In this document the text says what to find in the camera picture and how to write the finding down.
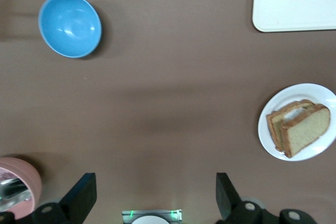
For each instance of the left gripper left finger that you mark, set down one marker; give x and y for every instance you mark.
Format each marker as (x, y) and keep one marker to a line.
(76, 200)

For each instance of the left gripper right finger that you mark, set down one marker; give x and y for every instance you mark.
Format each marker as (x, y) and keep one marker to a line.
(231, 203)

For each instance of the dark crust bread slice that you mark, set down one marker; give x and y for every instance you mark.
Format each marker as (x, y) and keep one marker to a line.
(275, 129)

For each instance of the fried egg toy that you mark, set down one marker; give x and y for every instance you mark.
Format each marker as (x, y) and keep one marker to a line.
(295, 113)

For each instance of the white round plate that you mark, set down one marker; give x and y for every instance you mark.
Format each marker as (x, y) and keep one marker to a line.
(296, 91)

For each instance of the pink ribbed bowl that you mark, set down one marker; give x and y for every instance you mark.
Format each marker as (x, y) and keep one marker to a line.
(29, 174)

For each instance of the silver metal spoon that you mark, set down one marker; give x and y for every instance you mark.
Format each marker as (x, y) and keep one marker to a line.
(13, 192)

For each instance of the blue bowl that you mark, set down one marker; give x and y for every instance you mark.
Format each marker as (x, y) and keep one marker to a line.
(69, 24)

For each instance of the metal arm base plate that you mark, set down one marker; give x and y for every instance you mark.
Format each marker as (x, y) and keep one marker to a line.
(126, 214)

